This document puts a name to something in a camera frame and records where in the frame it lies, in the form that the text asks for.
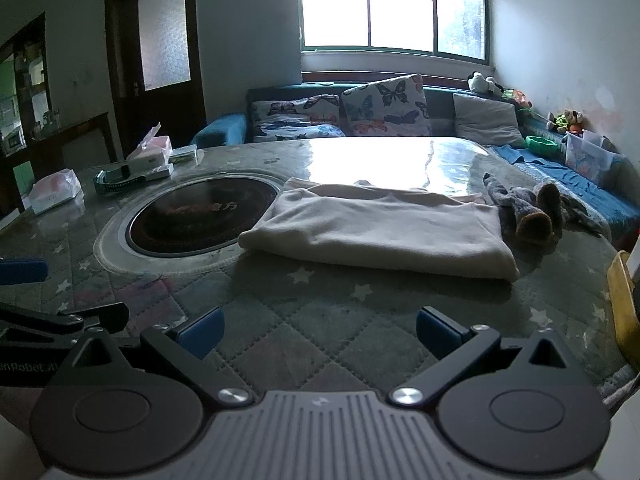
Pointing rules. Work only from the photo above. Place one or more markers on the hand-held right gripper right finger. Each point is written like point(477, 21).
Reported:
point(439, 332)

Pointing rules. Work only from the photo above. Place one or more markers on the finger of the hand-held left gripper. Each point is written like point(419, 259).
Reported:
point(65, 319)
point(22, 271)

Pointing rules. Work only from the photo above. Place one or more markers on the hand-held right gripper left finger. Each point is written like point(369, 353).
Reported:
point(201, 334)

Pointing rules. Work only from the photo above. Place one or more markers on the cream sweatshirt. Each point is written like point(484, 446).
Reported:
point(375, 230)

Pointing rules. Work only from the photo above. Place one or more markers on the soft tissue pack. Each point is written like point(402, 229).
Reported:
point(55, 192)

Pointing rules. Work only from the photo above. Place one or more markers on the black round induction cooker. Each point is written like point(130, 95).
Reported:
point(200, 220)

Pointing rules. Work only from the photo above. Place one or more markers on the microwave oven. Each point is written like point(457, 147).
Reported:
point(12, 142)

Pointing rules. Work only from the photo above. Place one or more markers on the dark wooden sideboard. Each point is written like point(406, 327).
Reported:
point(85, 135)

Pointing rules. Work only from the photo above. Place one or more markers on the grey fuzzy socks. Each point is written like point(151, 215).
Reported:
point(525, 210)

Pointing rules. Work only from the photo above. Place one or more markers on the clear plastic case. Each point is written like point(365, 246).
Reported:
point(182, 152)

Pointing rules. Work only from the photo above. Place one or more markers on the dark wooden glass cabinet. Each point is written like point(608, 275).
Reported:
point(30, 85)

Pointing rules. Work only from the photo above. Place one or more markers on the yellow object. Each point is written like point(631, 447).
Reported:
point(627, 310)

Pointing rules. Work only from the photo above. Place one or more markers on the blue blanket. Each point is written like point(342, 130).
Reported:
point(550, 172)

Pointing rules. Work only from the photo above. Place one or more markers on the teal sofa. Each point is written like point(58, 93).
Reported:
point(220, 127)

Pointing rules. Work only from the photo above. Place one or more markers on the green bowl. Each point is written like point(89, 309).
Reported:
point(541, 146)

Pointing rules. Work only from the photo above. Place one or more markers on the dark wooden door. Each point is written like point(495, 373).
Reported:
point(165, 110)

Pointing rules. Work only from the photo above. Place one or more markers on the grey cushion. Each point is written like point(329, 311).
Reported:
point(487, 120)

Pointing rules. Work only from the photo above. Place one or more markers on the butterfly print folded quilt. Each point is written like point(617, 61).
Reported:
point(295, 132)

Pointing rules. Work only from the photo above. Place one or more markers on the clear plastic storage box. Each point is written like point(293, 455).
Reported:
point(590, 157)

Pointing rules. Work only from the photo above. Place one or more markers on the large butterfly print cushion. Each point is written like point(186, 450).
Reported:
point(385, 105)

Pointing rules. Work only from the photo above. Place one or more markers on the green plush toy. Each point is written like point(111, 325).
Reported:
point(560, 122)

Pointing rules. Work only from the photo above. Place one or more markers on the green and orange toy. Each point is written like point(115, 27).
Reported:
point(517, 97)

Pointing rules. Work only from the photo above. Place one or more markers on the brown plush toy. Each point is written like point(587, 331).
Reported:
point(576, 121)

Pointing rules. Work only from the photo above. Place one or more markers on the panda plush toy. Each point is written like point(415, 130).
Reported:
point(477, 81)

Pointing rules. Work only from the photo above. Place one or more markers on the window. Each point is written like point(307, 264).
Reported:
point(400, 10)

